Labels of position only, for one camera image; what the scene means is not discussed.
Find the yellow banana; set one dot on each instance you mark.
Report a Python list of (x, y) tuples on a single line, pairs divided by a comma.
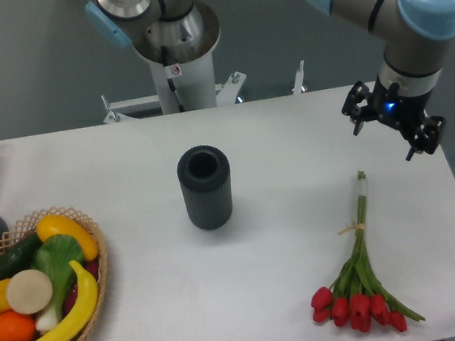
[(83, 308)]

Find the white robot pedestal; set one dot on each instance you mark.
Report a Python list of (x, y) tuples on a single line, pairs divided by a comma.
[(179, 56)]

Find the green cucumber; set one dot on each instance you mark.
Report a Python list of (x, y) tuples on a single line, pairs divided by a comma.
[(19, 256)]

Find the red tulip bouquet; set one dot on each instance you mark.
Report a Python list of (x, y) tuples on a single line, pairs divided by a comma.
[(357, 297)]

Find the green bok choy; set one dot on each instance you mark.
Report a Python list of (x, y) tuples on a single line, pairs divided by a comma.
[(53, 259)]

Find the orange fruit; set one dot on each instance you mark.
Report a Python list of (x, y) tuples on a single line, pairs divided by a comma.
[(17, 327)]

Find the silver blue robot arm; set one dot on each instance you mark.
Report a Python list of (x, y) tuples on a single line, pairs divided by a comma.
[(416, 33)]

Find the yellow squash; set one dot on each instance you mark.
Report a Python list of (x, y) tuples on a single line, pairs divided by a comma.
[(55, 224)]

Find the dark red vegetable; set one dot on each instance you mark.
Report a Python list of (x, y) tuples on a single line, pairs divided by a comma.
[(93, 268)]

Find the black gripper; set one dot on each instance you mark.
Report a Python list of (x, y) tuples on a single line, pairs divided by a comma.
[(405, 114)]

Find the woven wicker basket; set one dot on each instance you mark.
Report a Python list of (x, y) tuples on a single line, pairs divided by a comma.
[(24, 227)]

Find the dark grey ribbed vase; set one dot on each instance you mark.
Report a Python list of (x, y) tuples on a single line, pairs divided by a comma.
[(204, 175)]

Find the beige round onion slice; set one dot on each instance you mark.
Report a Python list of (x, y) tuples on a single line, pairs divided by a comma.
[(29, 291)]

